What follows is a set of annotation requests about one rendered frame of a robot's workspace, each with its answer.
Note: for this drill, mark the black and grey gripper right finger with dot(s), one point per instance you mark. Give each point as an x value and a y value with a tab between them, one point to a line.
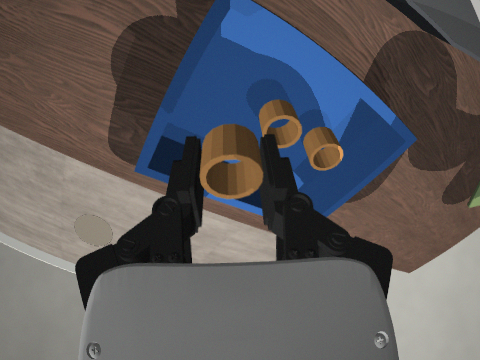
300	230

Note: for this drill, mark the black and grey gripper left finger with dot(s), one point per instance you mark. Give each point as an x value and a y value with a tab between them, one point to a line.
159	237

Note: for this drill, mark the bronze bushing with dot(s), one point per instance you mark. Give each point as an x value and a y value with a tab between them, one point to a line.
326	158
231	180
286	135

